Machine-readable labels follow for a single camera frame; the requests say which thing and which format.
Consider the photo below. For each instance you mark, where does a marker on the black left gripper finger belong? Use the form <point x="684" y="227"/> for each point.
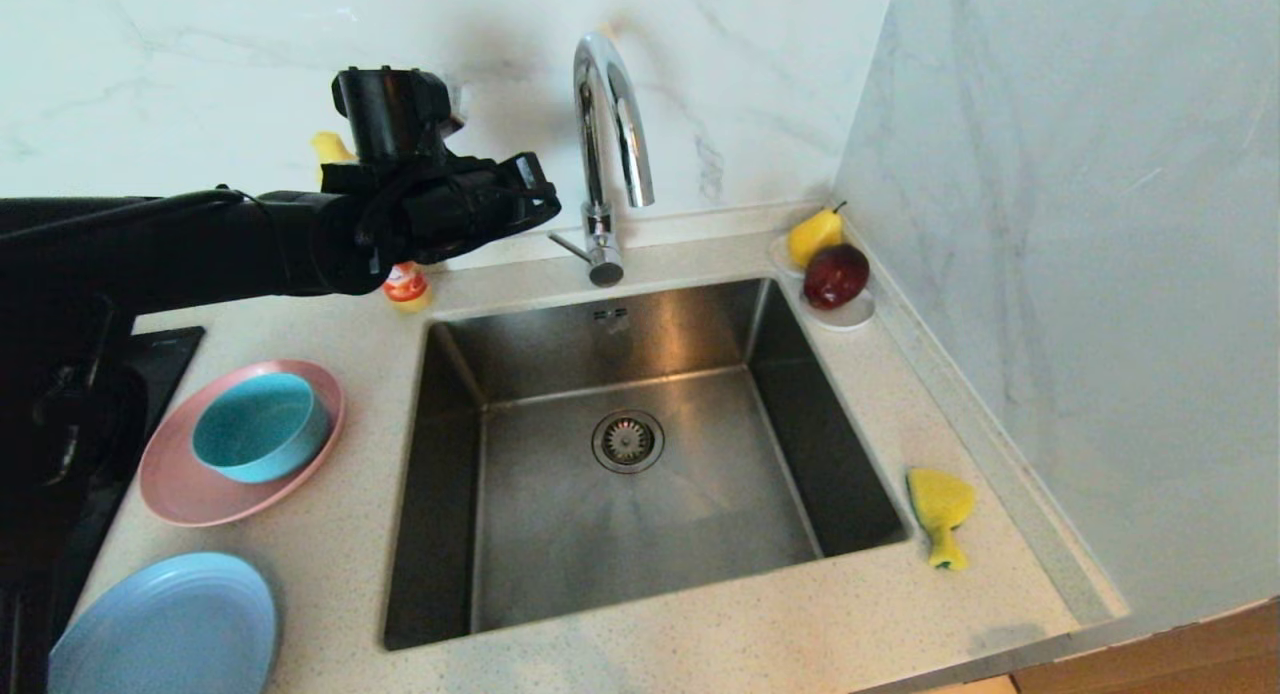
<point x="530" y="189"/>

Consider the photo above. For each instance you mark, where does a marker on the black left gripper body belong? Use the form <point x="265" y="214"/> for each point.
<point x="430" y="214"/>

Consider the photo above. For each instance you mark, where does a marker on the chrome gooseneck faucet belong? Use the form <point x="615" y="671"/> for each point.
<point x="596" y="154"/>

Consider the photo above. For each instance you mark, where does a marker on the yellow orange dish soap bottle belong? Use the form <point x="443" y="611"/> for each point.
<point x="406" y="286"/>

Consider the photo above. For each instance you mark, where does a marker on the teal bowl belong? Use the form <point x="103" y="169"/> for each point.
<point x="255" y="429"/>

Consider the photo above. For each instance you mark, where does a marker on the yellow green sponge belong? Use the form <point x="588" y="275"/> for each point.
<point x="940" y="499"/>

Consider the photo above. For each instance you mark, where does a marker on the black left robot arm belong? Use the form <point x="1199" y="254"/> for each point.
<point x="150" y="254"/>

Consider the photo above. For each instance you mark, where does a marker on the metal sink drain strainer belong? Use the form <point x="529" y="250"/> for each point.
<point x="628" y="441"/>

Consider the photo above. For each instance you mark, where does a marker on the stainless steel sink basin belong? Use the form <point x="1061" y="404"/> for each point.
<point x="560" y="534"/>

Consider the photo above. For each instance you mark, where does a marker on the yellow pear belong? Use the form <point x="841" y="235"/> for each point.
<point x="812" y="237"/>

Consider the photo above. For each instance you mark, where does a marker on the black glass cooktop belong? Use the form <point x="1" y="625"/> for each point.
<point x="165" y="354"/>

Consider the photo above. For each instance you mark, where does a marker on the dark red apple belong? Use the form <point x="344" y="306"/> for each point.
<point x="835" y="276"/>

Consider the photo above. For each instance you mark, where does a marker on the small white dish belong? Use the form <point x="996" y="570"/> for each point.
<point x="850" y="319"/>

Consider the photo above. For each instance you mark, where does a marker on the pink plate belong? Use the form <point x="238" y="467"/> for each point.
<point x="190" y="499"/>

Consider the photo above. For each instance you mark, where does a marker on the light blue plate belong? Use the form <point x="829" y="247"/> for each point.
<point x="170" y="629"/>

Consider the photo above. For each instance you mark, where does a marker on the light wooden cabinet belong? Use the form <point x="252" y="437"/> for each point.
<point x="1200" y="654"/>

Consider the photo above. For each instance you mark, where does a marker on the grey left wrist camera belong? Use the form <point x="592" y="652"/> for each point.
<point x="458" y="104"/>

